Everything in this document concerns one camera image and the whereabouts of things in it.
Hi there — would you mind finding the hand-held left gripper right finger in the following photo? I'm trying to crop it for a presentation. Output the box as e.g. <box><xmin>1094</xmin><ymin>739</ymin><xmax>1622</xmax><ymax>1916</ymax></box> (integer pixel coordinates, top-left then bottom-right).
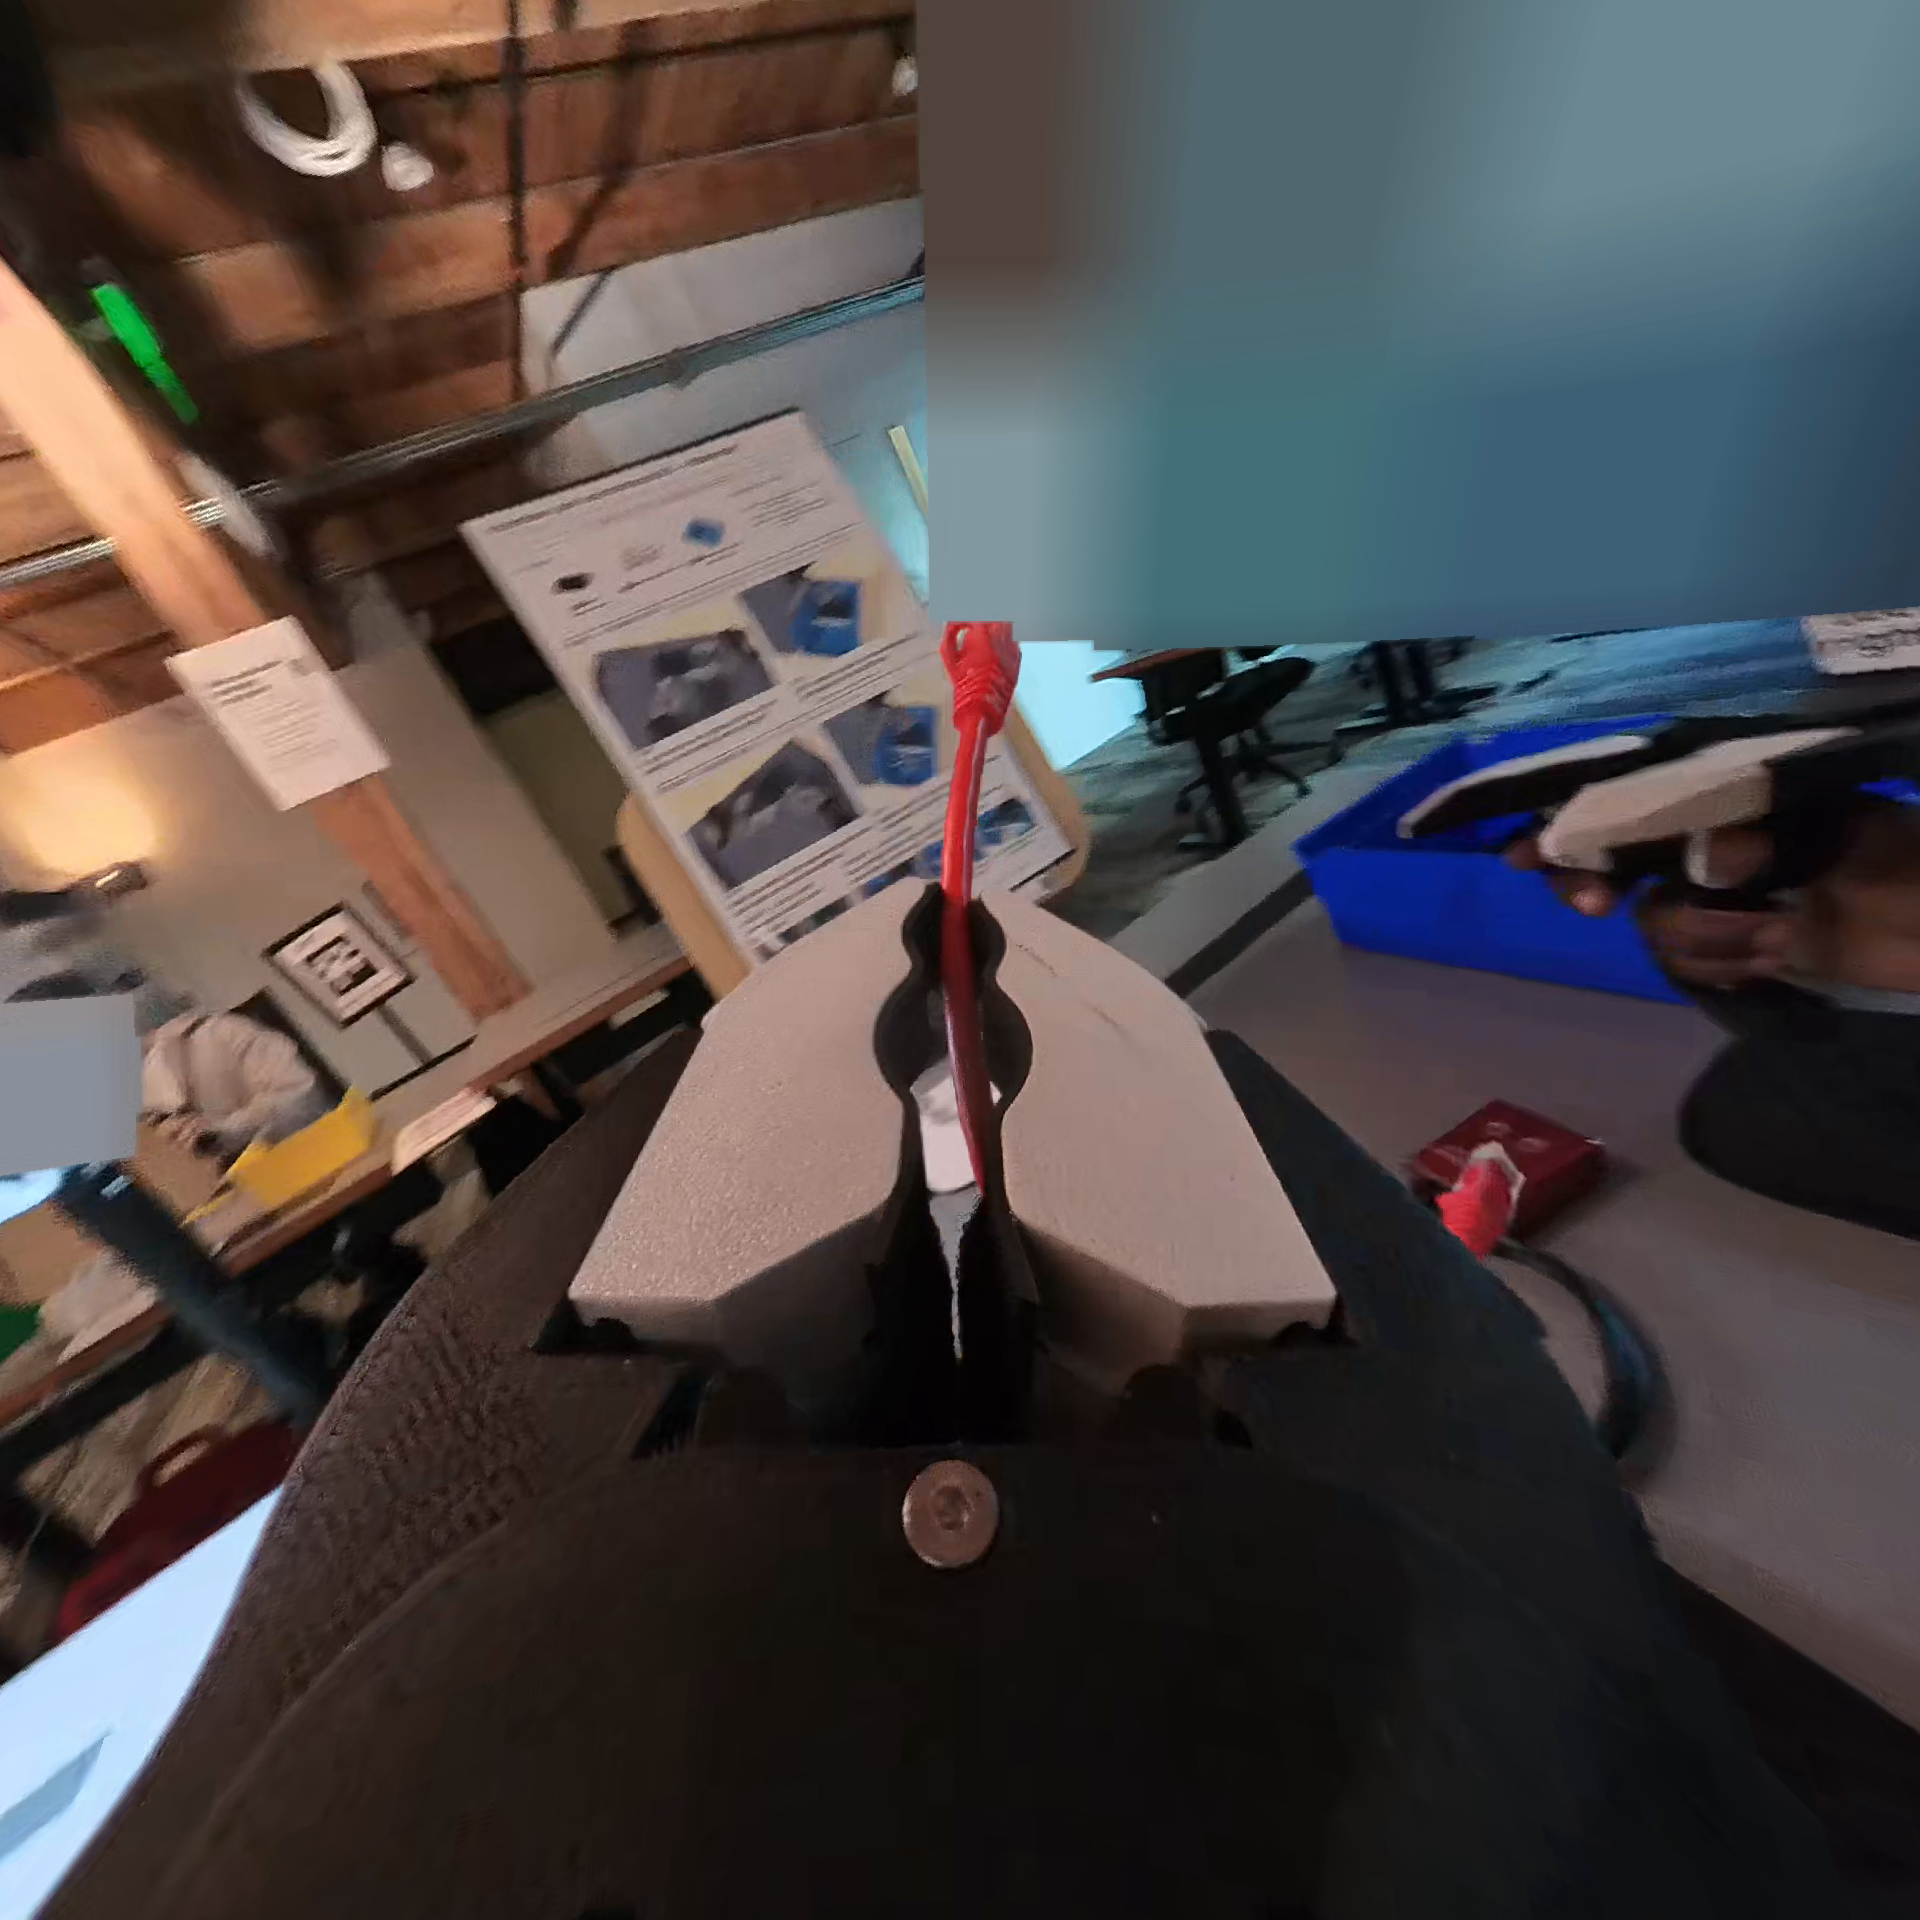
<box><xmin>958</xmin><ymin>896</ymin><xmax>1340</xmax><ymax>1439</ymax></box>

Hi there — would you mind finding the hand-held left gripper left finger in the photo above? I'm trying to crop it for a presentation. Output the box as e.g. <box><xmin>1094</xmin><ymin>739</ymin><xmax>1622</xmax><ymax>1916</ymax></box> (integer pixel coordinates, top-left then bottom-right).
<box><xmin>566</xmin><ymin>879</ymin><xmax>960</xmax><ymax>1439</ymax></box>

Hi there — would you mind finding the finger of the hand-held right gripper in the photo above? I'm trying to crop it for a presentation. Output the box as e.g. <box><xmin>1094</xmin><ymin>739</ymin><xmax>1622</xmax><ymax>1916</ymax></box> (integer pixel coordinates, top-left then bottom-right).
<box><xmin>1398</xmin><ymin>734</ymin><xmax>1654</xmax><ymax>843</ymax></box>
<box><xmin>1537</xmin><ymin>724</ymin><xmax>1862</xmax><ymax>891</ymax></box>

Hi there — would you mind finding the blue plastic bin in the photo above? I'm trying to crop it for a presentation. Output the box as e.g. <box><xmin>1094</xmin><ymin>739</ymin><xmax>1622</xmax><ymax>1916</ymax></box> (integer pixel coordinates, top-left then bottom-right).
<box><xmin>1293</xmin><ymin>716</ymin><xmax>1697</xmax><ymax>1006</ymax></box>

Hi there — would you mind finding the red ethernet splitter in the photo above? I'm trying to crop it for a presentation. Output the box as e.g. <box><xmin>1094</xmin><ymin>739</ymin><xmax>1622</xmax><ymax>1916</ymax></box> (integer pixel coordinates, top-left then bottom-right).
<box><xmin>1405</xmin><ymin>1100</ymin><xmax>1605</xmax><ymax>1214</ymax></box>

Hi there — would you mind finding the red ethernet cable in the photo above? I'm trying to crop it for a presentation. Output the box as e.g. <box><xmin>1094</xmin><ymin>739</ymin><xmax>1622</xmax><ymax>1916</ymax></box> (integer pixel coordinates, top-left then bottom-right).
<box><xmin>938</xmin><ymin>618</ymin><xmax>1524</xmax><ymax>1259</ymax></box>

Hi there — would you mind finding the black ethernet cable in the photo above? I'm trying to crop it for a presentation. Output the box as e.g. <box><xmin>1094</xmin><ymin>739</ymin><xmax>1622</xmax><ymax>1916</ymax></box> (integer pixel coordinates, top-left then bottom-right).
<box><xmin>1498</xmin><ymin>1239</ymin><xmax>1667</xmax><ymax>1466</ymax></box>

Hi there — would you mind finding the grey desk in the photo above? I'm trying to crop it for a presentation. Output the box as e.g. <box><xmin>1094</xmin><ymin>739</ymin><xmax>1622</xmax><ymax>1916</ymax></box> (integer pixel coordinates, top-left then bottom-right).
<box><xmin>0</xmin><ymin>864</ymin><xmax>1920</xmax><ymax>1920</ymax></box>

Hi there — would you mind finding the black-framed sign board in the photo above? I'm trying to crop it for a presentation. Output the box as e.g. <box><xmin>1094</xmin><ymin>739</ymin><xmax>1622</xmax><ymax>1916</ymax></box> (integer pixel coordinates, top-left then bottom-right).
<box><xmin>1799</xmin><ymin>608</ymin><xmax>1920</xmax><ymax>678</ymax></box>

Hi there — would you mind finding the black office chair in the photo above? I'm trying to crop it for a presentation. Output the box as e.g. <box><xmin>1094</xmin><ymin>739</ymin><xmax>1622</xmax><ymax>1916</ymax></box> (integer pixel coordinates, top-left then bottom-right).
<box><xmin>1148</xmin><ymin>656</ymin><xmax>1337</xmax><ymax>820</ymax></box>

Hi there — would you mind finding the wooden office table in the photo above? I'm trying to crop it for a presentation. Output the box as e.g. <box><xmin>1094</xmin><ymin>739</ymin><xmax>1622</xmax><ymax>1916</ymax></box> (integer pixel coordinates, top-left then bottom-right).
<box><xmin>1087</xmin><ymin>646</ymin><xmax>1253</xmax><ymax>859</ymax></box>
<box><xmin>0</xmin><ymin>945</ymin><xmax>706</xmax><ymax>1445</ymax></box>

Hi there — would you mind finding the black wrist rest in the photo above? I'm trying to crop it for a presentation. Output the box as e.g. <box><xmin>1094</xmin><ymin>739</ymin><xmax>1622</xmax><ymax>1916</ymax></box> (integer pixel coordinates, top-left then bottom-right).
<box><xmin>1677</xmin><ymin>997</ymin><xmax>1920</xmax><ymax>1239</ymax></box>

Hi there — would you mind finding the yellow plastic bin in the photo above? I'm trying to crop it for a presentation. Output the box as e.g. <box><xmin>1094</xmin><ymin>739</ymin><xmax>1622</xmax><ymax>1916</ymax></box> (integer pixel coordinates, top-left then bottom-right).
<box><xmin>223</xmin><ymin>1086</ymin><xmax>377</xmax><ymax>1209</ymax></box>

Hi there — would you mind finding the framed black-white tag poster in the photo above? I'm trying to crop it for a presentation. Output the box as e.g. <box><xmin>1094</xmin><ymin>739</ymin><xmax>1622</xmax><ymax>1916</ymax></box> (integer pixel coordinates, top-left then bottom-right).
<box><xmin>260</xmin><ymin>904</ymin><xmax>412</xmax><ymax>1029</ymax></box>

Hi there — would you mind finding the white paper sheet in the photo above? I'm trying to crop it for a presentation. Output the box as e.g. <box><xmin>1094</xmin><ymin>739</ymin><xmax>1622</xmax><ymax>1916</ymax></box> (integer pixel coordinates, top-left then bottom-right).
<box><xmin>164</xmin><ymin>616</ymin><xmax>391</xmax><ymax>815</ymax></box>

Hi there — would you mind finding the red bag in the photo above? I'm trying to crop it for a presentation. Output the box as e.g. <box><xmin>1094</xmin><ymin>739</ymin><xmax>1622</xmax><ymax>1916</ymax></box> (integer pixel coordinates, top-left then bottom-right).
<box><xmin>54</xmin><ymin>1417</ymin><xmax>301</xmax><ymax>1643</ymax></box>

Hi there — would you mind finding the instruction board with wooden frame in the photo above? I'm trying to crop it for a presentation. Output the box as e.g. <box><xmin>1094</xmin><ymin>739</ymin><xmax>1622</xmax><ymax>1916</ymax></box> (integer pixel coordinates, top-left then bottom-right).
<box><xmin>458</xmin><ymin>409</ymin><xmax>1090</xmax><ymax>994</ymax></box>

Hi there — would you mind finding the white cable coil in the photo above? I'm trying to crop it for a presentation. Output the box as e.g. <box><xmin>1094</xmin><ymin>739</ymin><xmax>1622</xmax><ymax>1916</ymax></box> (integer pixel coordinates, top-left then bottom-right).
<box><xmin>231</xmin><ymin>61</ymin><xmax>381</xmax><ymax>178</ymax></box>

